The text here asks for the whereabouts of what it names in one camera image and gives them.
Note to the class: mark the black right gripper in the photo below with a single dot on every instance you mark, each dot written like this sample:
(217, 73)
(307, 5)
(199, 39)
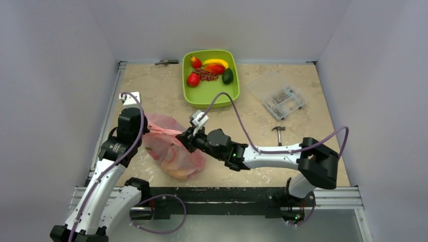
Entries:
(188, 140)

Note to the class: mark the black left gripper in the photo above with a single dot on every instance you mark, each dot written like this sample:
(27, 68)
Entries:
(145, 129)

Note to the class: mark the pink plastic bag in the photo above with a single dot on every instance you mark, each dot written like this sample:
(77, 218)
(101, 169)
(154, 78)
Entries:
(168, 152)

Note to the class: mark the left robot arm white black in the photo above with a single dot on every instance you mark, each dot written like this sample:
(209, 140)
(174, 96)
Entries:
(114, 157)

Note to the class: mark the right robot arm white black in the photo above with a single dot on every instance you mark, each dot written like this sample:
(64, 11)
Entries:
(316, 162)

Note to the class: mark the red fake strawberry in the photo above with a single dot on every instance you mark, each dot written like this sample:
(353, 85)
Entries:
(193, 80)

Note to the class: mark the purple fake grapes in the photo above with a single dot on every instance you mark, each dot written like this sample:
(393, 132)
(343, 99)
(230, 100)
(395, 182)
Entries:
(205, 75)

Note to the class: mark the dark green fake avocado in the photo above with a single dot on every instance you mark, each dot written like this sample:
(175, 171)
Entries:
(227, 76)

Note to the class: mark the red orange fake mango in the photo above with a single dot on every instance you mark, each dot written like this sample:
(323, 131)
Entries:
(215, 69)

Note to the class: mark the red fake pear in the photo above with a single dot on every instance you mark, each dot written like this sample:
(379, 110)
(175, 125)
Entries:
(195, 62)

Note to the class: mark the yellow fake banana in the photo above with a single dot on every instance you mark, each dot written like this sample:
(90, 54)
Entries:
(216, 61)

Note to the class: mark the green plastic tray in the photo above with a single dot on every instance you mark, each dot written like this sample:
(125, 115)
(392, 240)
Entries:
(201, 96)

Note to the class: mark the metal clamp at table edge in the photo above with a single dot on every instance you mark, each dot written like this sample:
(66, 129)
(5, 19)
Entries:
(166, 62)

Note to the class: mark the small black hammer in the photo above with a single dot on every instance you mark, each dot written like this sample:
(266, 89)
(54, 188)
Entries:
(279, 129)

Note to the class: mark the clear plastic screw box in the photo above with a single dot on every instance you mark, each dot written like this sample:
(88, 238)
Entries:
(277, 96)

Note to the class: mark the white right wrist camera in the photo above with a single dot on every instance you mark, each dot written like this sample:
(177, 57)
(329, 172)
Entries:
(198, 121)

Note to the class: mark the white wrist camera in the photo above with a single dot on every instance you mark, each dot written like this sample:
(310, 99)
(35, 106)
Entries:
(198, 121)
(131, 100)

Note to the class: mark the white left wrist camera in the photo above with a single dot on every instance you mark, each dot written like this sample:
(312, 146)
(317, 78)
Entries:
(131, 100)

